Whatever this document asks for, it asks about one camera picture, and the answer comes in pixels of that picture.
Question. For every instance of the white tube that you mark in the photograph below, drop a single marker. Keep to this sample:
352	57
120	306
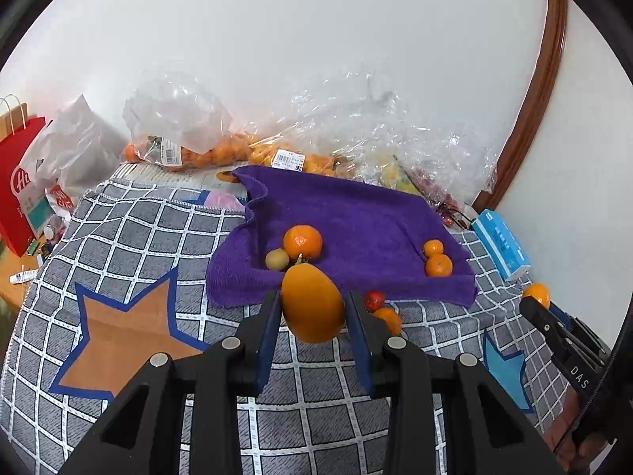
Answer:
22	275

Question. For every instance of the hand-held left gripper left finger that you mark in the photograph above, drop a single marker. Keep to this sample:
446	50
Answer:
269	341

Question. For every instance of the orange mango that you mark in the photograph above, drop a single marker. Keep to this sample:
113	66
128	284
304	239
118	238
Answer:
312	303

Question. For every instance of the brown wooden door frame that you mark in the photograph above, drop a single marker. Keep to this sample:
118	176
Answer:
534	109

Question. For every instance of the wooden bedside table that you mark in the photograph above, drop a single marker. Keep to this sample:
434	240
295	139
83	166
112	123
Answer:
10	294

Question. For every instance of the grey checked star blanket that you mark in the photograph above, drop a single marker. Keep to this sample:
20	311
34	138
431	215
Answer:
148	237

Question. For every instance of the small red apple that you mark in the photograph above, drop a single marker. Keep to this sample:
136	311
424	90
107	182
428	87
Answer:
374	300

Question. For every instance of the cluster of small bottles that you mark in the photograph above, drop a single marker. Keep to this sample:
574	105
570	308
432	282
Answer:
44	242

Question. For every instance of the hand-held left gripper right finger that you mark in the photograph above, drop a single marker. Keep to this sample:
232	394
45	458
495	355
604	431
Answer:
358	341

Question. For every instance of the printed newspaper sheet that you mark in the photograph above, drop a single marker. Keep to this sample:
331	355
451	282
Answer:
163	175

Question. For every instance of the yellow packet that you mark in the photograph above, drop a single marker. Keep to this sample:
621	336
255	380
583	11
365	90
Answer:
395	175

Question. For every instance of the blue tissue pack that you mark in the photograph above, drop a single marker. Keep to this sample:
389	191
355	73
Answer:
504	247

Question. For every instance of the small tangerine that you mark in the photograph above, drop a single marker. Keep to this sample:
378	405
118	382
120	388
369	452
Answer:
439	265
388	319
433	248
536	293

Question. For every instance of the small yellow-green fruit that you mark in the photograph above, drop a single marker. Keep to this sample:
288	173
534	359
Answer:
277	259

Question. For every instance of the pink cloth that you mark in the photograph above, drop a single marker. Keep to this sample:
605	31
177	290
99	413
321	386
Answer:
225	200

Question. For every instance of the labelled clear bag of oranges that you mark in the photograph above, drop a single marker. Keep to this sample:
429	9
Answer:
292	156

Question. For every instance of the purple towel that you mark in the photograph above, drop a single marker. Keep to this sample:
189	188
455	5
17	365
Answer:
346	217

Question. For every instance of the red printed plastic bag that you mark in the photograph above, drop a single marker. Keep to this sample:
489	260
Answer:
59	198

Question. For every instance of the white plastic bag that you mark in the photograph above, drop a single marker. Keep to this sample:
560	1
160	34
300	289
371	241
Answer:
79	143

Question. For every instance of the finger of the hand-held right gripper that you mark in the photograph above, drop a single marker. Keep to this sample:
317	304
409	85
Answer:
541	321
588	339

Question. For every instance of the large clear plastic wrapping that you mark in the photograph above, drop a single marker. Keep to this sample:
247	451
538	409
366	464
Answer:
395	128

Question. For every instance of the red paper bag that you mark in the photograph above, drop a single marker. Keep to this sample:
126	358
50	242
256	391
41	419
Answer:
17	183

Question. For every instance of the large orange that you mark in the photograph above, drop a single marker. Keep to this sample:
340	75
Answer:
302	241

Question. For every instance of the person's right hand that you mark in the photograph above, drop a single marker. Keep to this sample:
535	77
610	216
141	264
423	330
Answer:
568	430

